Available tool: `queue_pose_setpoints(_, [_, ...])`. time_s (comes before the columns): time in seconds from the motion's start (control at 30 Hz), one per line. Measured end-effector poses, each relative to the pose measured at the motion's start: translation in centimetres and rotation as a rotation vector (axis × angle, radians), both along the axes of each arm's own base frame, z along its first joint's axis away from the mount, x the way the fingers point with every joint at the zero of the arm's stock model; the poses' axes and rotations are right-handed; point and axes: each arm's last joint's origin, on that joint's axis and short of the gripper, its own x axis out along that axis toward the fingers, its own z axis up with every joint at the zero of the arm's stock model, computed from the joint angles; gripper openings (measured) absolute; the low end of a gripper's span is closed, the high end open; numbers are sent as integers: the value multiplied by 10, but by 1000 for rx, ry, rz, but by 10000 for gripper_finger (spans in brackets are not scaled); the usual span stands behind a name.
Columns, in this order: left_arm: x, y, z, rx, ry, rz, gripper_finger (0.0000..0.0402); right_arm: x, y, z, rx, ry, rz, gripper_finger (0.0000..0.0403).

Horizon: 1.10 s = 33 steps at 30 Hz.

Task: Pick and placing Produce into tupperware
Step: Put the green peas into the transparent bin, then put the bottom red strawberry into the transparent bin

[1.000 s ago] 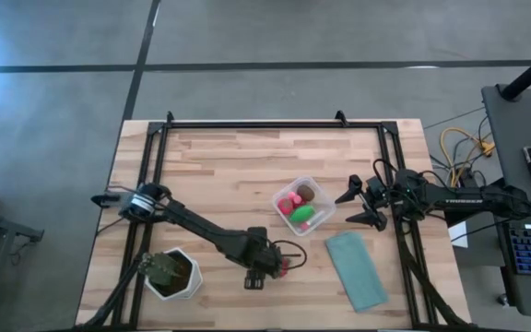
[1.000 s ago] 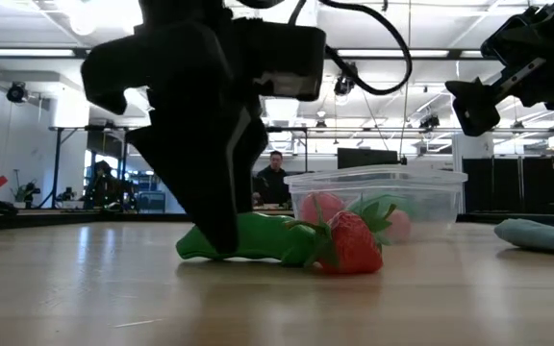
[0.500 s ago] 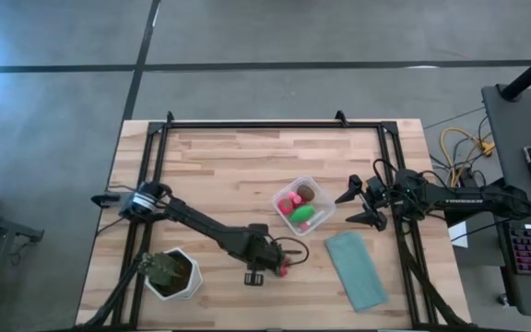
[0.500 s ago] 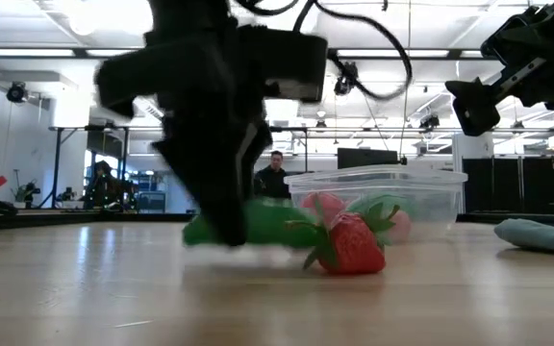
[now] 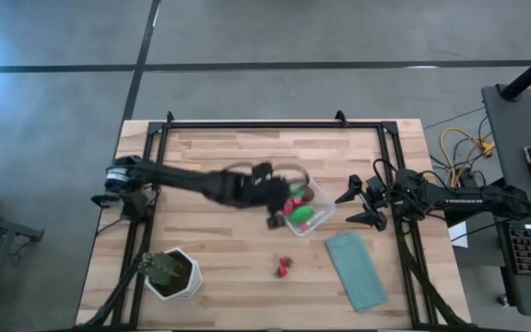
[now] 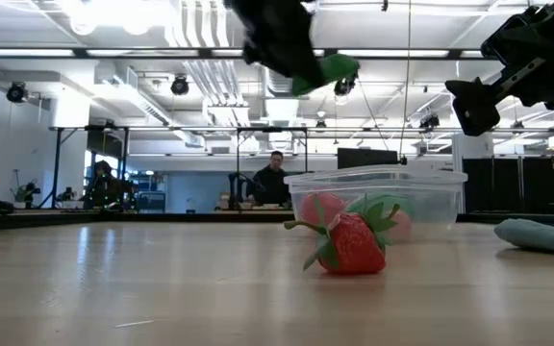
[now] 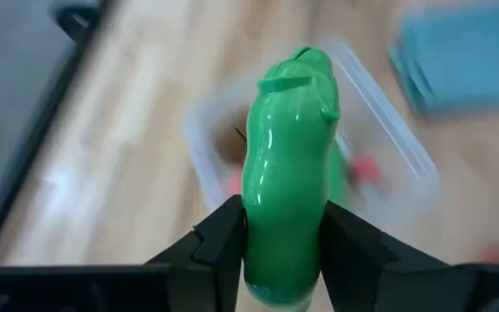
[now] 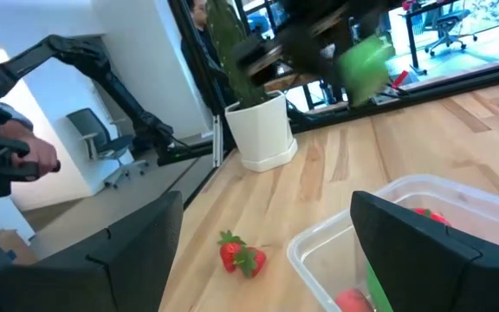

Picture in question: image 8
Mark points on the black desk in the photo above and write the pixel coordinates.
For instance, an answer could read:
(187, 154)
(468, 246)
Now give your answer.
(410, 43)

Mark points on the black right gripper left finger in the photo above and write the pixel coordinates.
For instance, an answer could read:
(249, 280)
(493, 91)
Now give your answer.
(102, 273)

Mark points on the green pea pod toy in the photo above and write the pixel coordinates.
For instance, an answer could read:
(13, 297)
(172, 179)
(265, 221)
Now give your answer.
(364, 69)

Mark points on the white vertical post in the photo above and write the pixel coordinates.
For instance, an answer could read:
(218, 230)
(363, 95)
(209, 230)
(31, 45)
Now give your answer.
(218, 138)

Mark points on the clear plastic tupperware container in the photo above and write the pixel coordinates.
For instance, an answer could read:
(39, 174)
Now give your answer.
(327, 268)

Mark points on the dark office chair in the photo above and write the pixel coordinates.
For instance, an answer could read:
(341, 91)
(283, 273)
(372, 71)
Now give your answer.
(100, 141)

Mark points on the black table edge rail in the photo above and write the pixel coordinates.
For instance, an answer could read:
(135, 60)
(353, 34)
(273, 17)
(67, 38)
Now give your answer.
(449, 97)

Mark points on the person's hand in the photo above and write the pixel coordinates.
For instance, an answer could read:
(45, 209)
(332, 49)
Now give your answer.
(37, 151)

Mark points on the grey office chair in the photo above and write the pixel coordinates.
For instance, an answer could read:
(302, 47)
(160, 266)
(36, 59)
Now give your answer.
(446, 26)

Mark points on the pink lumpy produce toy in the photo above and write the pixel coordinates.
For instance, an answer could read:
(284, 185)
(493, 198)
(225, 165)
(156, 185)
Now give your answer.
(353, 302)

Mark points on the red hand tool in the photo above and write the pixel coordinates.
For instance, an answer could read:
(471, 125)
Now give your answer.
(400, 79)

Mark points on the green ribbed cabbage toy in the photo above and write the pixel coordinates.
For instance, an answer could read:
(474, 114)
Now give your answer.
(377, 294)

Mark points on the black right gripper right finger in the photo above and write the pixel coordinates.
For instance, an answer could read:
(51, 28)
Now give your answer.
(440, 273)

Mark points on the red strawberry toy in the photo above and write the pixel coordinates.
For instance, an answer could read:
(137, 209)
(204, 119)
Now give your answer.
(436, 216)
(256, 262)
(230, 255)

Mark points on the white plant pot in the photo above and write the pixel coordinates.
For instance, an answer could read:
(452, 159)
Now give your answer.
(262, 130)

